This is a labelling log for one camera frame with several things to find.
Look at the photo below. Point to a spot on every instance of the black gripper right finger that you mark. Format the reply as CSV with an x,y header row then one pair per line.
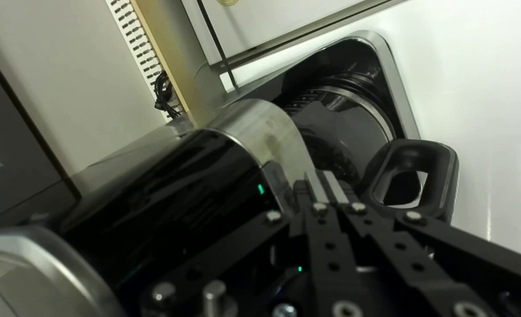
x,y
407,257

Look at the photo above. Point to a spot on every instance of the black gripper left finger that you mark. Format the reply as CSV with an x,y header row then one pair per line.
x,y
328,257

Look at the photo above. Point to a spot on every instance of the black and steel coffee machine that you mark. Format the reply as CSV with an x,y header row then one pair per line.
x,y
173,194

